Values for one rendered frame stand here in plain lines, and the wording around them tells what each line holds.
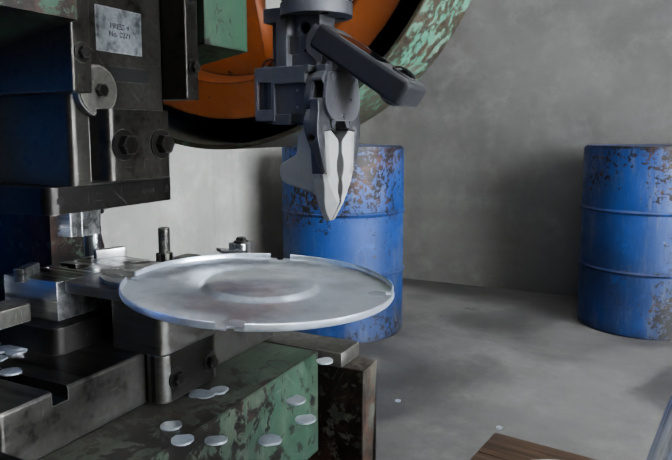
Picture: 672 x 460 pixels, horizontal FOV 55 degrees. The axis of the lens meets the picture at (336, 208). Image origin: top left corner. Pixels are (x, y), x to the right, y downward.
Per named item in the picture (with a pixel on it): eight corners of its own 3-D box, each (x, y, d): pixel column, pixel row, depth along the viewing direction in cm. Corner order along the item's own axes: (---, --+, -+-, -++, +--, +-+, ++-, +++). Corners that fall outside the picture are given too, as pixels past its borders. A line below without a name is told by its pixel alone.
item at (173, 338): (312, 387, 76) (312, 275, 75) (244, 436, 64) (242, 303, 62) (150, 354, 87) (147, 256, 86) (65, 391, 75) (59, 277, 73)
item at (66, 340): (178, 311, 88) (178, 289, 88) (57, 357, 71) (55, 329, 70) (93, 298, 95) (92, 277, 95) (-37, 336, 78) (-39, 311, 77)
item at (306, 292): (66, 322, 57) (66, 313, 56) (171, 253, 85) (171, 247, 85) (397, 342, 55) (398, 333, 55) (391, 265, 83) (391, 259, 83)
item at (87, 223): (106, 232, 82) (104, 203, 82) (75, 237, 78) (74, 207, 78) (88, 230, 84) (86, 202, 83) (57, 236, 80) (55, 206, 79)
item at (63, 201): (176, 217, 87) (175, 176, 86) (51, 239, 69) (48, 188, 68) (89, 210, 94) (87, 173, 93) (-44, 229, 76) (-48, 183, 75)
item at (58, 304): (151, 292, 87) (149, 258, 86) (58, 321, 74) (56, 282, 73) (102, 285, 91) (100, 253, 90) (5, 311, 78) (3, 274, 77)
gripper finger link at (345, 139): (305, 214, 70) (304, 128, 69) (354, 217, 67) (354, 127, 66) (289, 217, 67) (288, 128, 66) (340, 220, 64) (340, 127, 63)
